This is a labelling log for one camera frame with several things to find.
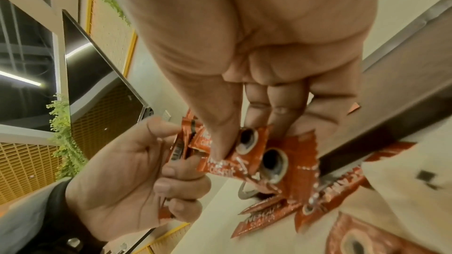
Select person's left hand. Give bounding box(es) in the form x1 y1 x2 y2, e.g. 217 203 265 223
65 116 213 242

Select person's right hand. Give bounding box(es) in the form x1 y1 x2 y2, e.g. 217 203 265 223
102 0 387 159

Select red coffee sachets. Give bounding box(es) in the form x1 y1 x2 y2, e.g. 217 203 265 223
188 125 321 200

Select brown tray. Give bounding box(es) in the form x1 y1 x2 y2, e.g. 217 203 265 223
317 0 452 176

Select pile of red Nescafe sachets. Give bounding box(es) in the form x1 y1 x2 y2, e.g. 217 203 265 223
231 141 452 254

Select pile of white sugar sachets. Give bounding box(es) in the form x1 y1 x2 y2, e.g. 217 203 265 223
339 124 452 248

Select black left wristband with markers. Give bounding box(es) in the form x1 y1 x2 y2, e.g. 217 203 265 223
46 180 108 254

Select yellow mesh railing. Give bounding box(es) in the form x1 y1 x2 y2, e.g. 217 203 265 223
130 221 192 254

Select ceiling light strip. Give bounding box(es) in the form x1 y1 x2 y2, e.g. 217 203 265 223
0 70 44 87

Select yellow mesh wall panel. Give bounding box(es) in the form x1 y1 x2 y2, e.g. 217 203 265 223
0 141 70 206

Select black wall television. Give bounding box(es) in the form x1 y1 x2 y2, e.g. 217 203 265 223
61 9 155 136

